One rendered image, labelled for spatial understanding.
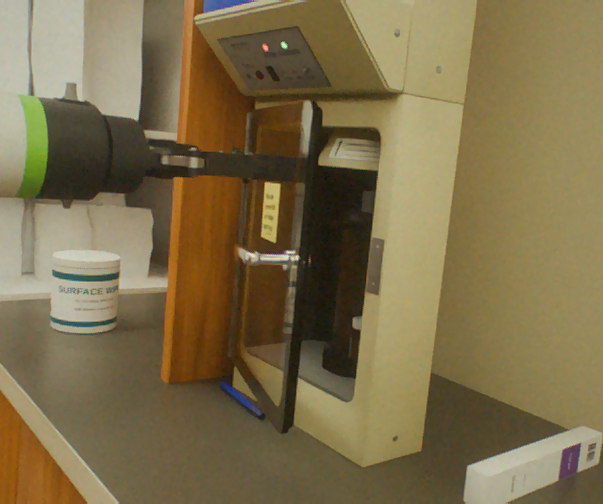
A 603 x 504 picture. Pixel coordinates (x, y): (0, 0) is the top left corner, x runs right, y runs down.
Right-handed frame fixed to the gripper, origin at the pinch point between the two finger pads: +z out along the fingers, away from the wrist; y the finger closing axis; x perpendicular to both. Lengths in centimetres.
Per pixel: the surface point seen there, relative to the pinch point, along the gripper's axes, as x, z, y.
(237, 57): -14.6, 6.5, 19.5
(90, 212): 20, 25, 126
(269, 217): 6.8, 6.9, 8.9
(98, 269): 24, 4, 62
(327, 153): -2.4, 15.7, 8.7
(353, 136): -5.0, 17.0, 5.1
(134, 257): 32, 37, 121
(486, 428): 37, 41, -6
